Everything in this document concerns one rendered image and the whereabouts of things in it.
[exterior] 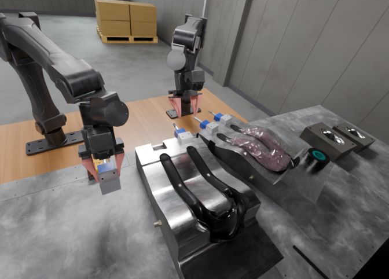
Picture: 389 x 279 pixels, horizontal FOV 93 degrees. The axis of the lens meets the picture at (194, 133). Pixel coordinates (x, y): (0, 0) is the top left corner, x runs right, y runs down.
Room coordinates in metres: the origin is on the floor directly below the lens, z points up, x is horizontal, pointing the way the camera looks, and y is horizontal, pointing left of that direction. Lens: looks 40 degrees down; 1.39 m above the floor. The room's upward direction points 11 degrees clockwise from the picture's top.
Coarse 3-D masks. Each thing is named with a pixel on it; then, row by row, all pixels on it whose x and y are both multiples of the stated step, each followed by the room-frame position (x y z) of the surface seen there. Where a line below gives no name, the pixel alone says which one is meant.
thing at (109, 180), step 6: (102, 162) 0.34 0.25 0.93; (108, 162) 0.33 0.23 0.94; (102, 168) 0.31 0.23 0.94; (108, 168) 0.31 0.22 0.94; (114, 168) 0.31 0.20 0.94; (102, 174) 0.28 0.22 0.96; (108, 174) 0.28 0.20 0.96; (114, 174) 0.29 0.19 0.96; (102, 180) 0.26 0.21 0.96; (108, 180) 0.27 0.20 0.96; (114, 180) 0.27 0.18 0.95; (102, 186) 0.25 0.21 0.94; (108, 186) 0.26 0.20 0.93; (114, 186) 0.27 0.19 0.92; (120, 186) 0.28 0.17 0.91; (102, 192) 0.25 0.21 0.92; (108, 192) 0.26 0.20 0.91
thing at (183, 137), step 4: (176, 128) 0.60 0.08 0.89; (176, 132) 0.57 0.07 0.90; (180, 132) 0.57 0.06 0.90; (184, 132) 0.58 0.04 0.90; (188, 132) 0.57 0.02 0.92; (176, 136) 0.56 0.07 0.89; (180, 136) 0.53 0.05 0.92; (184, 136) 0.54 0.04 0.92; (188, 136) 0.54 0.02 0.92; (192, 136) 0.55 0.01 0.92; (180, 140) 0.53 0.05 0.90; (184, 140) 0.52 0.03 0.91; (188, 140) 0.53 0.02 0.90; (192, 140) 0.54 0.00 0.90
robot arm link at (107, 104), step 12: (60, 84) 0.33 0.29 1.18; (72, 96) 0.32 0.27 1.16; (84, 96) 0.34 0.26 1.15; (96, 96) 0.32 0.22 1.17; (108, 96) 0.32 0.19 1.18; (96, 108) 0.31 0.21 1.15; (108, 108) 0.30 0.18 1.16; (120, 108) 0.32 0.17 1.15; (96, 120) 0.30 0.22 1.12; (108, 120) 0.29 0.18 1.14; (120, 120) 0.31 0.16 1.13
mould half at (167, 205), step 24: (168, 144) 0.51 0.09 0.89; (192, 144) 0.53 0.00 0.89; (144, 168) 0.38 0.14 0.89; (192, 168) 0.42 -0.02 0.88; (216, 168) 0.44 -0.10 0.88; (168, 192) 0.31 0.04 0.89; (192, 192) 0.31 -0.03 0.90; (216, 192) 0.32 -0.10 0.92; (240, 192) 0.32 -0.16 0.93; (168, 216) 0.22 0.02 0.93; (192, 216) 0.22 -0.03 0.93; (168, 240) 0.19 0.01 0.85; (192, 240) 0.17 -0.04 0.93; (240, 240) 0.22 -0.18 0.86; (264, 240) 0.23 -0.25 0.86; (192, 264) 0.15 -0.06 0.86; (216, 264) 0.16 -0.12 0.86; (240, 264) 0.17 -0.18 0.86; (264, 264) 0.18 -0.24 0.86
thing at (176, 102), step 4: (172, 96) 0.56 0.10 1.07; (176, 96) 0.55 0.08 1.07; (180, 96) 0.58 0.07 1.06; (168, 100) 0.57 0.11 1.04; (172, 100) 0.56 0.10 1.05; (176, 100) 0.53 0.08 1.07; (180, 100) 0.53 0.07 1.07; (172, 104) 0.56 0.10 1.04; (176, 104) 0.53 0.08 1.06; (180, 104) 0.53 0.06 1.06; (176, 108) 0.55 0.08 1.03; (180, 108) 0.53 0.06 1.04; (176, 112) 0.55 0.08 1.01; (180, 112) 0.53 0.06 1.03; (180, 116) 0.53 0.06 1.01
